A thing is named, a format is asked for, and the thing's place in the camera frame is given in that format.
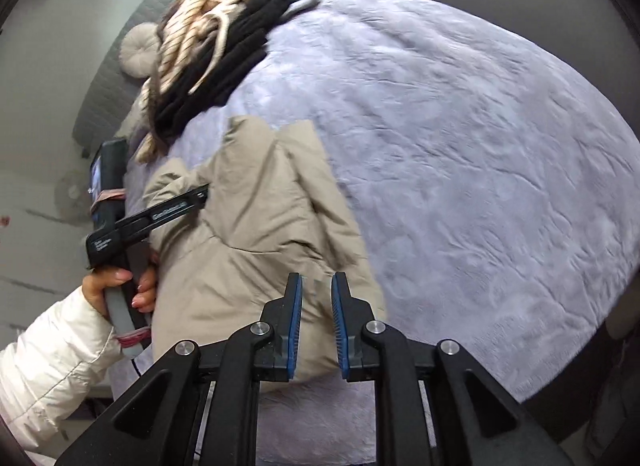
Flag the lavender fleece blanket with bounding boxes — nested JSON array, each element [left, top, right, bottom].
[[107, 0, 640, 466]]

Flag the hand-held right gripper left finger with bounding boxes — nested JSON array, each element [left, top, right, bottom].
[[52, 272, 305, 466]]

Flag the white fan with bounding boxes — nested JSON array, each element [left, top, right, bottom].
[[55, 170, 96, 223]]

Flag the round beige plush pillow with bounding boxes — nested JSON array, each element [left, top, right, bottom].
[[120, 23, 166, 79]]

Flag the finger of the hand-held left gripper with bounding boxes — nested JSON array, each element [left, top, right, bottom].
[[150, 185, 211, 231]]

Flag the beige puffer jacket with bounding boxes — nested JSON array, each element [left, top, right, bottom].
[[142, 114, 388, 392]]

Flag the cream brown striped sweater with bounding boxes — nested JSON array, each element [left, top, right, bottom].
[[136, 0, 266, 164]]

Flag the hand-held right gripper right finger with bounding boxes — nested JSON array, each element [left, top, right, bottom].
[[331, 272, 573, 466]]

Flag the black chunky knit blanket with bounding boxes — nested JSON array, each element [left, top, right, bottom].
[[150, 0, 296, 147]]

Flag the grey quilted headboard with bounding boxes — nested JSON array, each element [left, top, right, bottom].
[[74, 0, 201, 147]]

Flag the person's left hand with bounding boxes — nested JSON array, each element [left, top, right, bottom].
[[81, 252, 160, 319]]

